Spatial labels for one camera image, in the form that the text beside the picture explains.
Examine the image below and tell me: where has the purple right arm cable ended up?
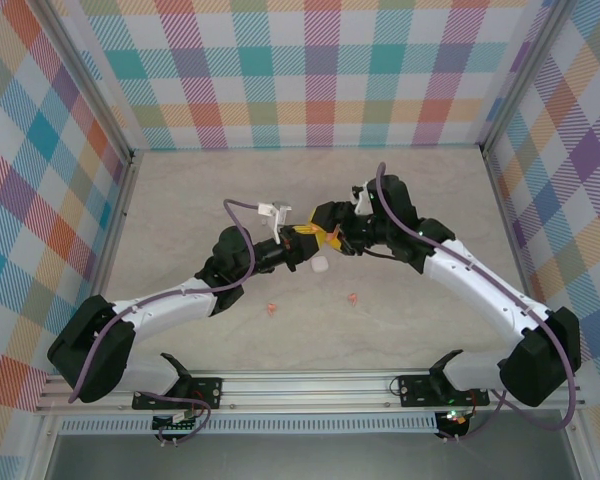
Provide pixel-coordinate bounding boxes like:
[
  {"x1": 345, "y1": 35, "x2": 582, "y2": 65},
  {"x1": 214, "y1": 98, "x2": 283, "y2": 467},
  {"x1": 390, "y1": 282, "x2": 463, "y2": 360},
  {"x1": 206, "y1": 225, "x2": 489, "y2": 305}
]
[{"x1": 376, "y1": 162, "x2": 581, "y2": 441}]

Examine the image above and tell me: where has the grey metal panel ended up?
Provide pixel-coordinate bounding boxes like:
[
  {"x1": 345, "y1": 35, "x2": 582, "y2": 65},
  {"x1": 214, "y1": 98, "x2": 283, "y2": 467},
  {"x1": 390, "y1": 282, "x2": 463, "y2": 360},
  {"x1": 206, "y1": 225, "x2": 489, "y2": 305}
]
[{"x1": 44, "y1": 412, "x2": 581, "y2": 480}]

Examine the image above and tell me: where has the aluminium corner post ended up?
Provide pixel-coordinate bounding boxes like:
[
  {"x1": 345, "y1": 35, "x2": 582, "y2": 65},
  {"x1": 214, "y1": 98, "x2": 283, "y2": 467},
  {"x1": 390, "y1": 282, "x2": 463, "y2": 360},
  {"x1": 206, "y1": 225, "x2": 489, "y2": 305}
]
[
  {"x1": 479, "y1": 0, "x2": 581, "y2": 156},
  {"x1": 37, "y1": 0, "x2": 141, "y2": 166}
]

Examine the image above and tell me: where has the controller circuit board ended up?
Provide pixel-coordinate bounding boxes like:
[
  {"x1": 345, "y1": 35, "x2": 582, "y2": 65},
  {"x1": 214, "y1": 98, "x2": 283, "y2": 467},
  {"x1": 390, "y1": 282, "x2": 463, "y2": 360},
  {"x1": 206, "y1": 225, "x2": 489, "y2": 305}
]
[
  {"x1": 437, "y1": 408, "x2": 474, "y2": 439},
  {"x1": 152, "y1": 409, "x2": 201, "y2": 434}
]

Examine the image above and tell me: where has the aluminium side rail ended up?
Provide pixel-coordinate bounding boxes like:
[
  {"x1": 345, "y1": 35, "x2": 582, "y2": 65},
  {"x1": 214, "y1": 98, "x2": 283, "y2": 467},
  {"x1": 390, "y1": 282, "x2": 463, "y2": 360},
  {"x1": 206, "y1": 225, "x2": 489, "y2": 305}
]
[
  {"x1": 92, "y1": 149, "x2": 142, "y2": 301},
  {"x1": 481, "y1": 144, "x2": 544, "y2": 311}
]

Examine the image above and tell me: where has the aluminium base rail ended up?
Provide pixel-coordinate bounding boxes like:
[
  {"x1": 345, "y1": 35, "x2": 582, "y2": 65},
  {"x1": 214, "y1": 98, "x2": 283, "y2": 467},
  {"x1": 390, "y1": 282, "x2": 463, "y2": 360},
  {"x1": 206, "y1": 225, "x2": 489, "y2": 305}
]
[{"x1": 34, "y1": 369, "x2": 589, "y2": 414}]

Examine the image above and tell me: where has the left controller circuit board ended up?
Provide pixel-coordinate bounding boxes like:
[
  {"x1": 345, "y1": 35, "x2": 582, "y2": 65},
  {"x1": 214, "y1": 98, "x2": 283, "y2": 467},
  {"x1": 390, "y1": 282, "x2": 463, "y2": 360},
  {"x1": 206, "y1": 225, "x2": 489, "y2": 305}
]
[{"x1": 152, "y1": 409, "x2": 201, "y2": 434}]

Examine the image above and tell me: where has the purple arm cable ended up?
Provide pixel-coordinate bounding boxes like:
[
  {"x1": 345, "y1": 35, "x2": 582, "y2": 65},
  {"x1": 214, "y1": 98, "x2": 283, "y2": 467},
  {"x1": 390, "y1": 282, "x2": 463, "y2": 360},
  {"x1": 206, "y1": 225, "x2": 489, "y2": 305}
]
[
  {"x1": 67, "y1": 198, "x2": 260, "y2": 447},
  {"x1": 376, "y1": 162, "x2": 581, "y2": 441}
]

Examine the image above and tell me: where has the right controller circuit board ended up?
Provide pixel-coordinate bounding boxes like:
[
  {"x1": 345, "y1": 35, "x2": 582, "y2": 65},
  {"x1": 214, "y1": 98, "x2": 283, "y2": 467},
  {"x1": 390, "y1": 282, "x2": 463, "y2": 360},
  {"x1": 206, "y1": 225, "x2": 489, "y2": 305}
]
[{"x1": 437, "y1": 408, "x2": 474, "y2": 439}]

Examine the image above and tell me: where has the white slotted cable duct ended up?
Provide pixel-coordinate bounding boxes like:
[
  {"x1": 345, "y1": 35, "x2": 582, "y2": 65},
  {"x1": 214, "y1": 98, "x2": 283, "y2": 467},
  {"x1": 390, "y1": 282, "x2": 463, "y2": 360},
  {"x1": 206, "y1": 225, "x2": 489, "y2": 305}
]
[{"x1": 59, "y1": 418, "x2": 439, "y2": 435}]

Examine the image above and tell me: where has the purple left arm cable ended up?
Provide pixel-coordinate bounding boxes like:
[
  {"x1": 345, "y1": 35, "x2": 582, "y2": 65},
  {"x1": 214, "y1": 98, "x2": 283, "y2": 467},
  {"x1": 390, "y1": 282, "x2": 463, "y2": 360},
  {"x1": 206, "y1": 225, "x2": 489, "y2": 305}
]
[{"x1": 67, "y1": 198, "x2": 260, "y2": 447}]

